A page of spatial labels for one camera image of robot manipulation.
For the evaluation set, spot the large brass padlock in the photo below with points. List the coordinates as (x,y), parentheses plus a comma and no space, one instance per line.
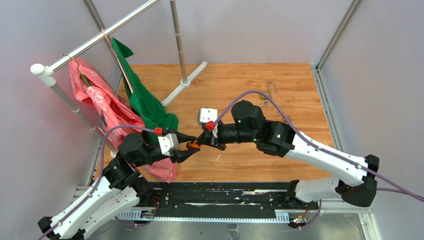
(271,88)

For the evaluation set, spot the aluminium frame post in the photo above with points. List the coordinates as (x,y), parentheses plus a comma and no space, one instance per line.
(368,225)

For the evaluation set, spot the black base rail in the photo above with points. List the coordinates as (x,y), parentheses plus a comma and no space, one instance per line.
(228,202)

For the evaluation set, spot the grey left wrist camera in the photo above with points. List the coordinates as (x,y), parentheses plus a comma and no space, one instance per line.
(165,144)

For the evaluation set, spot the white metal clothes rack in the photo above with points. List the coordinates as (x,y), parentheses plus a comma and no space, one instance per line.
(46,73)

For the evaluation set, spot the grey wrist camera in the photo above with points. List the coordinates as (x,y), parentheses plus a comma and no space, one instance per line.
(206,115)
(165,144)

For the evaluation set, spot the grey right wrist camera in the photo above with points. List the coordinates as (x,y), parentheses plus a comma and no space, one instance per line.
(206,115)

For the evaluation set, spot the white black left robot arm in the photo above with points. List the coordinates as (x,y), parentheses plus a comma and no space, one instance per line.
(119,187)

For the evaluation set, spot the green garment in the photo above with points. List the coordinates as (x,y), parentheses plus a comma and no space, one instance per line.
(142,92)

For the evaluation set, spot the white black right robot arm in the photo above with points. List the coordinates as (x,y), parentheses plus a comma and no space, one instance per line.
(349,180)

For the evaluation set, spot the orange black Opel padlock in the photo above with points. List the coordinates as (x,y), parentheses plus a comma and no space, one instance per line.
(193,145)

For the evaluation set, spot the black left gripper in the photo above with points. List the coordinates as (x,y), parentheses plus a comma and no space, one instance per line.
(182,155)

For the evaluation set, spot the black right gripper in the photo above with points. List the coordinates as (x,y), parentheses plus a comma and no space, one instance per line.
(206,138)

